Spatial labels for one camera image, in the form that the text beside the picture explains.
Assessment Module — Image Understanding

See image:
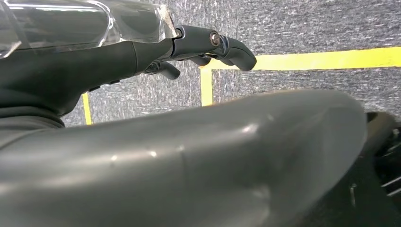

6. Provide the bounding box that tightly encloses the yellow floor tape square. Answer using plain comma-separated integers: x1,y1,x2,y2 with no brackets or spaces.
200,47,401,107

